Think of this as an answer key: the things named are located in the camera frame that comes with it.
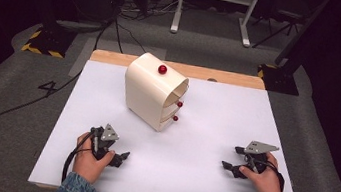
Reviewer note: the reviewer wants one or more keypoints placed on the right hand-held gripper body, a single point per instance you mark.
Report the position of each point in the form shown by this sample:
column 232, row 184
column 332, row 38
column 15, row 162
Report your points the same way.
column 257, row 148

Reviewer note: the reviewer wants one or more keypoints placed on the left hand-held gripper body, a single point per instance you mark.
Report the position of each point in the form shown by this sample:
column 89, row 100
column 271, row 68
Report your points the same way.
column 106, row 134

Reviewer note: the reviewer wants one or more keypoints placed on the person's left hand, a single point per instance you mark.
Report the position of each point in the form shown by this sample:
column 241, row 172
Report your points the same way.
column 88, row 163

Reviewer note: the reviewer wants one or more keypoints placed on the person's right hand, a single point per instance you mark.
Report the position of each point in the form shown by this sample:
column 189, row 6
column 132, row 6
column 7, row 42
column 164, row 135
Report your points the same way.
column 264, row 183

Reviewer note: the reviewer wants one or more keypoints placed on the white table mat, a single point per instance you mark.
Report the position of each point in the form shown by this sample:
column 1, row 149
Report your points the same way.
column 206, row 141

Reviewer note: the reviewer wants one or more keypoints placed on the cream mini drawer cabinet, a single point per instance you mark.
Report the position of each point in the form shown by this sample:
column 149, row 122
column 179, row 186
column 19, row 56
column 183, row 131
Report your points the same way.
column 145, row 89

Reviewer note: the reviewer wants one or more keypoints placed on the striped black stand base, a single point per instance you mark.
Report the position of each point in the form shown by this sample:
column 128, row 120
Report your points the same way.
column 280, row 79
column 50, row 42

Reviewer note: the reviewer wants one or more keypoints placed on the wooden table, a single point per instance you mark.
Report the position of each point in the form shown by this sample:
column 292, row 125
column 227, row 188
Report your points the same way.
column 228, row 77

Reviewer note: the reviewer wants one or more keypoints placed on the black tripod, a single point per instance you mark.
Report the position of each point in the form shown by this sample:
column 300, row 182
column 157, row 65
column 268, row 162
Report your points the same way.
column 287, row 19

